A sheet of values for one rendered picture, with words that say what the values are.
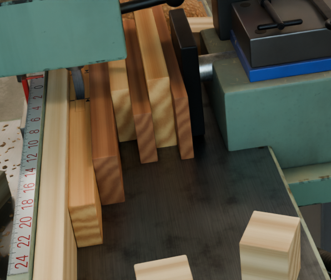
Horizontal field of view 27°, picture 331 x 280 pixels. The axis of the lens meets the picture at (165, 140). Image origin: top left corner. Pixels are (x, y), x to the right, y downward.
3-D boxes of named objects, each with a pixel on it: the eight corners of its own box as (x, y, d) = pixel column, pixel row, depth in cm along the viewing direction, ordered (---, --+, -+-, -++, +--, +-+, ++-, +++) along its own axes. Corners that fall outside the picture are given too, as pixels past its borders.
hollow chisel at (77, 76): (86, 100, 67) (77, 53, 64) (77, 101, 67) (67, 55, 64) (86, 96, 67) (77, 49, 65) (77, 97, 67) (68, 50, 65)
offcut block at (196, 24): (225, 45, 80) (222, 16, 78) (220, 61, 77) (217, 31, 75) (186, 45, 81) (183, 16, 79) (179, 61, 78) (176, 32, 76)
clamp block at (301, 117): (375, 159, 63) (381, 71, 59) (230, 181, 63) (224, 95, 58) (326, 85, 76) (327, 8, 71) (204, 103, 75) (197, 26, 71)
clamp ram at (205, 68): (269, 125, 64) (266, 35, 59) (189, 137, 63) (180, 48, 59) (249, 81, 71) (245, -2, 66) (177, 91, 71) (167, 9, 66)
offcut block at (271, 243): (300, 268, 48) (300, 216, 46) (289, 304, 46) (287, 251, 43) (256, 259, 50) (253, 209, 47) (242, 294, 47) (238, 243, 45)
